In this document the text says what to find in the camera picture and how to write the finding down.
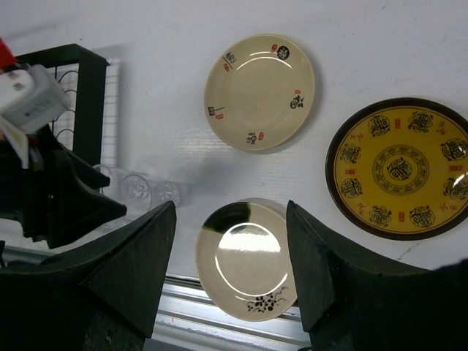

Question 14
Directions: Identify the clear glass cup front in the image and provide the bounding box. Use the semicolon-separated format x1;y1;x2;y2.
151;181;190;206

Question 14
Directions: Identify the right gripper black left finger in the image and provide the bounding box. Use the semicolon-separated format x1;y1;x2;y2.
1;202;177;350

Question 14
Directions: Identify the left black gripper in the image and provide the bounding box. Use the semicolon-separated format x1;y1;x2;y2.
1;127;127;249

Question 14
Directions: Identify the black yellow ornate plate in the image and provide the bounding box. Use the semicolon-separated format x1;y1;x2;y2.
325;97;467;241

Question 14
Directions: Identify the black wire dish rack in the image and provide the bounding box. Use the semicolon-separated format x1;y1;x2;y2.
17;44;110;165

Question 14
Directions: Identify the cream plate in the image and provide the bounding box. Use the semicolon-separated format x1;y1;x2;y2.
204;34;316;151
195;201;297;322

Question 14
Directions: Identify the clear glass cup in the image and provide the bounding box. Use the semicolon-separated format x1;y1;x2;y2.
151;181;190;206
117;173;151;216
93;164;127;194

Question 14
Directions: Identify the aluminium rail frame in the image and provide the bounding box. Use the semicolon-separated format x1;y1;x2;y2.
133;262;310;350

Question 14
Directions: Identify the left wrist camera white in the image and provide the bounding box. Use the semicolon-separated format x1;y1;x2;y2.
1;42;71;169

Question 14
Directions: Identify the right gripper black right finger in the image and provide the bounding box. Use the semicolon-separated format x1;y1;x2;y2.
286;202;467;350

